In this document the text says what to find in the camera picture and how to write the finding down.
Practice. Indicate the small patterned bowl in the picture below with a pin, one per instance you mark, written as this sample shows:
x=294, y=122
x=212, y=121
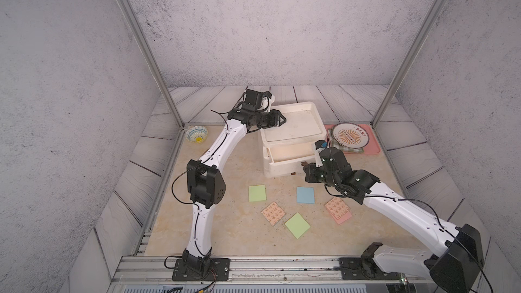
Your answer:
x=196, y=134

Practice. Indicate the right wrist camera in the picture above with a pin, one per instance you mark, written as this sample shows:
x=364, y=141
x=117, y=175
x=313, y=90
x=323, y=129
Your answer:
x=320, y=145

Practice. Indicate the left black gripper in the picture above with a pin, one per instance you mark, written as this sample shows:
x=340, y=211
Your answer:
x=272, y=119

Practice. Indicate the patterned orange pad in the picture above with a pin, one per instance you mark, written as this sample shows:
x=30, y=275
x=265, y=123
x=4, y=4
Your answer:
x=273, y=213
x=337, y=208

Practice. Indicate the white three-drawer cabinet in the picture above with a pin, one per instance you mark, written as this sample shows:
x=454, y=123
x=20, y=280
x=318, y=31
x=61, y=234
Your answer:
x=304, y=124

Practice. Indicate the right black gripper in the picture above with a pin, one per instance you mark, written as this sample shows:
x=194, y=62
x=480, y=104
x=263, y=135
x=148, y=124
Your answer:
x=310, y=173

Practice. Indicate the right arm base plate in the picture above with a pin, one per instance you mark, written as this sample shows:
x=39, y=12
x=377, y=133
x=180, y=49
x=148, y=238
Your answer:
x=363, y=269

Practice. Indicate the aluminium front rail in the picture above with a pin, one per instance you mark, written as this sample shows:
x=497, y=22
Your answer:
x=263, y=274

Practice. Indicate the white orange patterned plate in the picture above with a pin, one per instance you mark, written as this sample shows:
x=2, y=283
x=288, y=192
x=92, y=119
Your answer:
x=350, y=136

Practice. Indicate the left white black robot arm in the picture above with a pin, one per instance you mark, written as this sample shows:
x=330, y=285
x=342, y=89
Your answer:
x=205, y=182

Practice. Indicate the aluminium frame post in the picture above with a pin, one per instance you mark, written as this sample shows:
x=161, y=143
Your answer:
x=421, y=36
x=139, y=36

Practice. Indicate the right aluminium frame post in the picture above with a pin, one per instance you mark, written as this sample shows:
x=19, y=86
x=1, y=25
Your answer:
x=421, y=36

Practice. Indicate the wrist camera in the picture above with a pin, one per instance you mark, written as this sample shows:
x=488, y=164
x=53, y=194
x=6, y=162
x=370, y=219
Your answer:
x=257, y=101
x=320, y=145

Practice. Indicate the green sticky pad front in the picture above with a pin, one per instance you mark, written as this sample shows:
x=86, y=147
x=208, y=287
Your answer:
x=297, y=225

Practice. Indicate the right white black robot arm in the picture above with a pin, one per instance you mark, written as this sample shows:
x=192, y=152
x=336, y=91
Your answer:
x=454, y=255

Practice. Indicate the green plaid cloth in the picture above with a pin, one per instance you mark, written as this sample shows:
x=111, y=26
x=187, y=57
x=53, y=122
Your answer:
x=334, y=143

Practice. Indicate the green sticky pad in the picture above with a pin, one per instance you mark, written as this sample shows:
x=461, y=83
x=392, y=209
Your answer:
x=257, y=193
x=297, y=225

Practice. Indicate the left aluminium frame post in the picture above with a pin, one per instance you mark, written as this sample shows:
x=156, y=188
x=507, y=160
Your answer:
x=139, y=36

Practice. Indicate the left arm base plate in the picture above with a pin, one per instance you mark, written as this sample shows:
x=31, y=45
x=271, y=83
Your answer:
x=207, y=270

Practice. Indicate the pink tray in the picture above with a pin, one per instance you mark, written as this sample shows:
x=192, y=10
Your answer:
x=373, y=146

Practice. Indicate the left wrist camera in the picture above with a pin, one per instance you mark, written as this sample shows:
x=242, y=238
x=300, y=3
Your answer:
x=257, y=101

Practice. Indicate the green sticky pad near cabinet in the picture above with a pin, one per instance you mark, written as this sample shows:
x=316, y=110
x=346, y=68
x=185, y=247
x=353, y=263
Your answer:
x=257, y=193

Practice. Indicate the pink sticky note pad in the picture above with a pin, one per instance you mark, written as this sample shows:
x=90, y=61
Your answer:
x=343, y=218

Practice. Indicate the blue sticky note pad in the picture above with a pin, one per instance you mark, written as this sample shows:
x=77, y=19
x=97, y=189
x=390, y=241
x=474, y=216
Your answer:
x=305, y=195

